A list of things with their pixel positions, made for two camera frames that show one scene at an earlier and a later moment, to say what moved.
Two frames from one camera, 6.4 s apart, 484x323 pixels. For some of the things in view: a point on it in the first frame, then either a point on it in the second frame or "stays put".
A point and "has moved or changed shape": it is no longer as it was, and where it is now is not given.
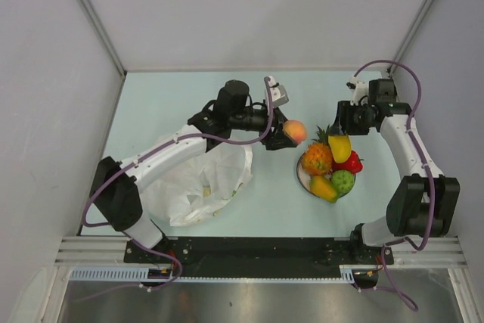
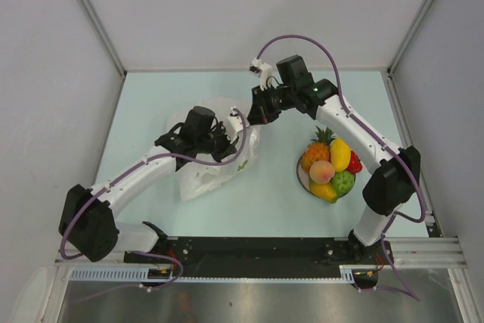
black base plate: (265, 256) stays put
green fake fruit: (342, 181) stays put
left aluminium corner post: (91, 13) stays put
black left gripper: (277, 139) → (228, 148)
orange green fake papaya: (324, 188) stays put
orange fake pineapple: (318, 157) stays put
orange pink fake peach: (296, 130) → (321, 172)
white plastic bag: (202, 190) has moved or changed shape
